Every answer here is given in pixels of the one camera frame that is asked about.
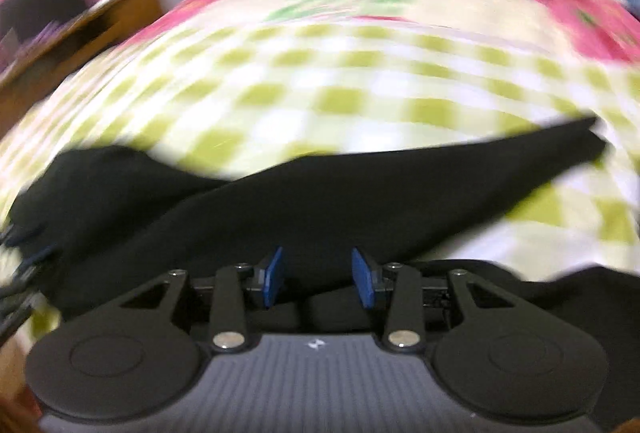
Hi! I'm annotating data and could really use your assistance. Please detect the black pants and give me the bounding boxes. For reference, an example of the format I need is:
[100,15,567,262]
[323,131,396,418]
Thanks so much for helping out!
[4,114,640,333]

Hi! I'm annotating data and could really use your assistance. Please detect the green checkered floral bedsheet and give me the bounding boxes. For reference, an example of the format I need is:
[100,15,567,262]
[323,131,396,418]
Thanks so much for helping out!
[1,0,639,280]

